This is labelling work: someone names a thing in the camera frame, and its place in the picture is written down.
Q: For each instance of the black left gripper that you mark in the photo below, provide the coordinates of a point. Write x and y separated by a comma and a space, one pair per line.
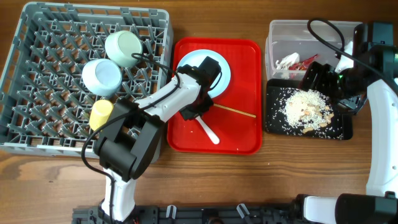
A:
188, 113

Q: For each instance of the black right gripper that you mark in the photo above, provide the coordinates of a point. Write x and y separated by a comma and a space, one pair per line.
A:
326, 72

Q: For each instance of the wooden chopstick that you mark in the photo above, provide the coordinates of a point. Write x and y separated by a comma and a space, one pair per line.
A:
235, 111

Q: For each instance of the white plastic fork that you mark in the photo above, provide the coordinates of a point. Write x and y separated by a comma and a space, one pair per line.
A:
209, 132

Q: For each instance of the light blue plate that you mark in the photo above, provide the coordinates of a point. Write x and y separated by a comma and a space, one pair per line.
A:
222, 81

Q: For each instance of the mint green bowl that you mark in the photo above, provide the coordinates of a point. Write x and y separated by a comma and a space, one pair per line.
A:
120, 46

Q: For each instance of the yellow plastic cup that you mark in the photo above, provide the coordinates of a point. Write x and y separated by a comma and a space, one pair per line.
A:
100, 113

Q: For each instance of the light blue small bowl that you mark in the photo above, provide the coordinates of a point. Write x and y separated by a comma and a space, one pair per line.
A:
101, 77

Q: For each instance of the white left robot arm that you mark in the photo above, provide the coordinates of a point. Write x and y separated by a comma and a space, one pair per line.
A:
128, 140

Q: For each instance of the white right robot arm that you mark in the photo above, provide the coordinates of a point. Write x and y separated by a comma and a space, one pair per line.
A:
374, 73

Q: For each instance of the red wrapper waste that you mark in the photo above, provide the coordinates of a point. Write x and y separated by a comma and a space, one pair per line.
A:
303, 65

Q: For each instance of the black waste tray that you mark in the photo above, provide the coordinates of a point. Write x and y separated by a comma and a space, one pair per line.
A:
277, 92

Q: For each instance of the clear plastic waste bin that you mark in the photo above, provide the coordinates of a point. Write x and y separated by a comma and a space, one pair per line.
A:
292, 36

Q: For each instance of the grey plastic dishwasher rack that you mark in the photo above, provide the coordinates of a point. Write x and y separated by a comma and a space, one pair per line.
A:
45, 106

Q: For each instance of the pile of white rice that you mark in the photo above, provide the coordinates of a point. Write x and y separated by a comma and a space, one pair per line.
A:
310, 100

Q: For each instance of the red plastic tray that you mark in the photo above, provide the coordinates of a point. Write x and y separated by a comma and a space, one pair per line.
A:
238, 134

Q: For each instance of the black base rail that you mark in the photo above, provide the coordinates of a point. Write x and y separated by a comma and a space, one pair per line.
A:
242, 213

